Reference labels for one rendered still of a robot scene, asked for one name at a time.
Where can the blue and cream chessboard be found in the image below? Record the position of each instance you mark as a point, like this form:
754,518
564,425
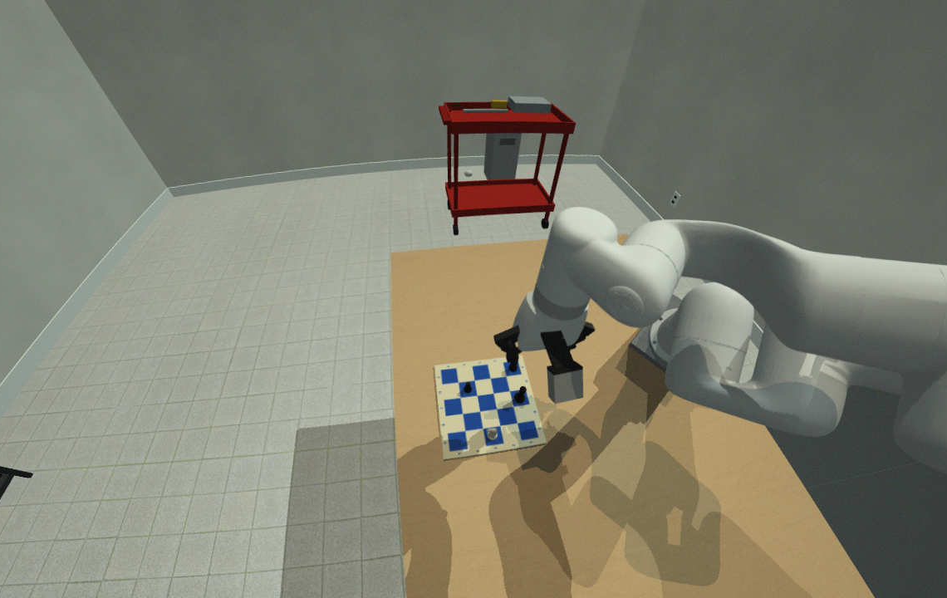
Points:
465,417

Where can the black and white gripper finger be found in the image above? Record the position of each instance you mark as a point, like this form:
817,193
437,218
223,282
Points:
505,340
587,330

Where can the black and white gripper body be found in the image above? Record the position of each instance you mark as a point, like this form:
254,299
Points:
531,322

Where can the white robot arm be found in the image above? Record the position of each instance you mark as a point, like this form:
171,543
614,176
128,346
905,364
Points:
861,312

